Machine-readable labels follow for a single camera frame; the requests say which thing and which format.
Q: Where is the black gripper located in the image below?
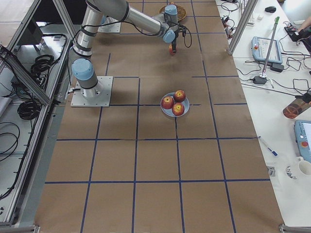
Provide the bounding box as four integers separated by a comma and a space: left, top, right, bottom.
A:
170, 34, 179, 54

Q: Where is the red yellow apple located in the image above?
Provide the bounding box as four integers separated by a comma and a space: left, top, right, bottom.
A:
169, 45, 177, 55

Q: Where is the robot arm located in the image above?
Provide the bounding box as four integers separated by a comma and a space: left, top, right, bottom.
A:
152, 4, 178, 26
68, 0, 183, 96

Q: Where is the wicker basket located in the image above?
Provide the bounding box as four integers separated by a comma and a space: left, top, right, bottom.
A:
159, 4, 188, 21

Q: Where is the red apple on plate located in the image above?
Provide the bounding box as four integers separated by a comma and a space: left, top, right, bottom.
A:
172, 102, 185, 117
161, 96, 174, 109
173, 90, 186, 102

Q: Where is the light blue plate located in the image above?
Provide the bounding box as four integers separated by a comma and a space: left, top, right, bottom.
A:
160, 93, 190, 117

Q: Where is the teach pendant tablet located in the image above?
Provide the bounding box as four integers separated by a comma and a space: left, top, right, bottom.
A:
251, 36, 283, 64

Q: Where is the black computer mouse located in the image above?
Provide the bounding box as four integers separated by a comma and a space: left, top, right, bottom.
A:
264, 6, 276, 13

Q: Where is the blue white pen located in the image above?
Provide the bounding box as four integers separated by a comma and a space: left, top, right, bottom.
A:
258, 136, 278, 157

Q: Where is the white mug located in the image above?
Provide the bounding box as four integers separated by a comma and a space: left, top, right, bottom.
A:
296, 156, 311, 181

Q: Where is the black braided cable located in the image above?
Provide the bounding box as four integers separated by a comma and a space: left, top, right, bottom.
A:
179, 24, 192, 49

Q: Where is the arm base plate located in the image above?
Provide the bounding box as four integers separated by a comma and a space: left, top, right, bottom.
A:
98, 23, 121, 33
71, 76, 113, 107

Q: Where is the aluminium frame post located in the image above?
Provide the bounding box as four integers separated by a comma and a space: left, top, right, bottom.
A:
226, 0, 258, 55

